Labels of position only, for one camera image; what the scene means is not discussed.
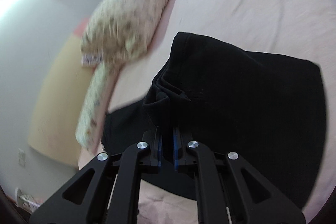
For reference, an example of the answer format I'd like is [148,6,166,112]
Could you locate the pink bed sheet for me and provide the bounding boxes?
[77,0,336,224]

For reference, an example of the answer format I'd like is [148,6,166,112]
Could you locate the black pants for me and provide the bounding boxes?
[101,32,326,208]

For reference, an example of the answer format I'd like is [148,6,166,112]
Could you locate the beige floor mat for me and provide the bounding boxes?
[28,35,93,167]

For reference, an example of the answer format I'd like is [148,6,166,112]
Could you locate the floral pillow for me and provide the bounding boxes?
[75,0,168,150]

